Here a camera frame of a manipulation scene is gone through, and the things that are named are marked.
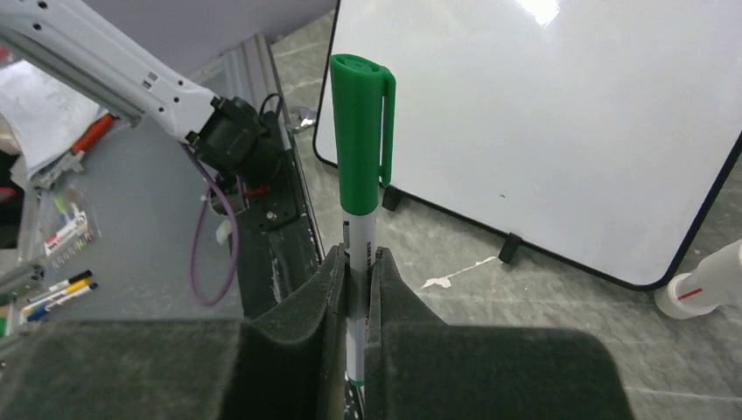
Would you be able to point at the bag of markers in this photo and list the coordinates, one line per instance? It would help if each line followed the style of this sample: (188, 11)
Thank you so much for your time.
(67, 225)

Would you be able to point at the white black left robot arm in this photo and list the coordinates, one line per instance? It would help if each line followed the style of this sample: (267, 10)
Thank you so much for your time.
(79, 47)

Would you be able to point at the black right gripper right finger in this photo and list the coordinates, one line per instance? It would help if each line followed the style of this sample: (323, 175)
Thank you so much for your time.
(399, 384)

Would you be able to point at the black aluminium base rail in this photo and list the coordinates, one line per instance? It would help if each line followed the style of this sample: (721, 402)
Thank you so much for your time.
(279, 247)

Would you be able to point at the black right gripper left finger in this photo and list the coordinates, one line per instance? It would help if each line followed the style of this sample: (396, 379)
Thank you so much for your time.
(289, 363)

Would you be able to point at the orange handled tool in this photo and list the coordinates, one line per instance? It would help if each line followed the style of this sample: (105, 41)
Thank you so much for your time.
(70, 161)

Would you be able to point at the black framed whiteboard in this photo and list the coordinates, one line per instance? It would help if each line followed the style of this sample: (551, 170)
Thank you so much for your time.
(597, 131)

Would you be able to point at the white pvc pipe frame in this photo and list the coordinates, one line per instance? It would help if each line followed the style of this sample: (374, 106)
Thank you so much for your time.
(715, 281)

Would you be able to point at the loose markers on shelf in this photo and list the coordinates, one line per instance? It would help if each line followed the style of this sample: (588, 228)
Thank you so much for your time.
(39, 308)

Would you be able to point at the white green whiteboard marker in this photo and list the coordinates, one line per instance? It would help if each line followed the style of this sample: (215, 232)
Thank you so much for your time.
(364, 109)

